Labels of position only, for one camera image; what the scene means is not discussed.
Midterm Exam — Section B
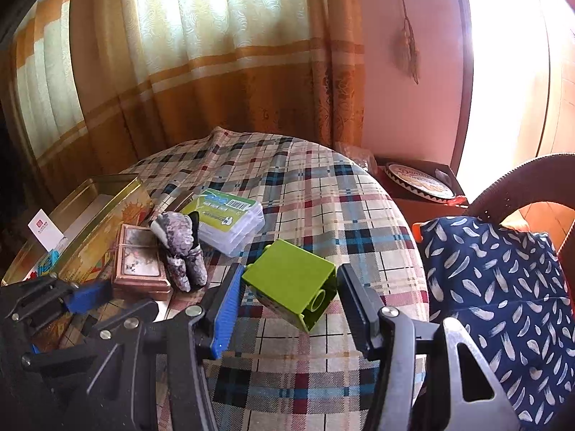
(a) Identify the orange and cream curtain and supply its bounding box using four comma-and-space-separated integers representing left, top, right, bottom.
0, 0, 367, 198

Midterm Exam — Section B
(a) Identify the white purple card box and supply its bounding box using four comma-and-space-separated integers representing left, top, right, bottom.
27, 209, 66, 250

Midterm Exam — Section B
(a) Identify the clear floss pick box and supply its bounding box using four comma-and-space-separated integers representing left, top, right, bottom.
180, 189, 265, 259

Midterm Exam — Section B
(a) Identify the clear plastic bag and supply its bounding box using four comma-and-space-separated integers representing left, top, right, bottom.
335, 141, 378, 173

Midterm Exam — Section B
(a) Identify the round patterned tin lid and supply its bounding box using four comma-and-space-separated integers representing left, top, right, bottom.
384, 163, 456, 203

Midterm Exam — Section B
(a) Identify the green toy brick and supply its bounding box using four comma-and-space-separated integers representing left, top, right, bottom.
241, 239, 337, 334

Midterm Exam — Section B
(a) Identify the hanging tassel ornament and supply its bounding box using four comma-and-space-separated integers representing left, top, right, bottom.
394, 0, 420, 85

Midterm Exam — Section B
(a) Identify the blue toy brick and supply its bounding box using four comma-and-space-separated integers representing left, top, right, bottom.
36, 249, 61, 277

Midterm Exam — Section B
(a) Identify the blue feather print cushion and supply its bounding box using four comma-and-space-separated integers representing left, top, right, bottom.
420, 216, 575, 431

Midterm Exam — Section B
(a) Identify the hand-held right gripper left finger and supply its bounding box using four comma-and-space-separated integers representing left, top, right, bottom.
85, 264, 245, 431

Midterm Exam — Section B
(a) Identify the gold tin box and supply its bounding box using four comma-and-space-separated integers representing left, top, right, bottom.
0, 175, 156, 288

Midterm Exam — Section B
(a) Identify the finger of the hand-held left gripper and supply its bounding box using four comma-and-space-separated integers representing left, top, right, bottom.
22, 300, 161, 370
4, 276, 113, 323

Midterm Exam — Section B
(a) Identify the copper card box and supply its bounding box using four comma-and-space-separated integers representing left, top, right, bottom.
110, 223, 174, 299

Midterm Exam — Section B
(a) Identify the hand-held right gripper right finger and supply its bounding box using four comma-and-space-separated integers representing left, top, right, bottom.
337, 264, 515, 431

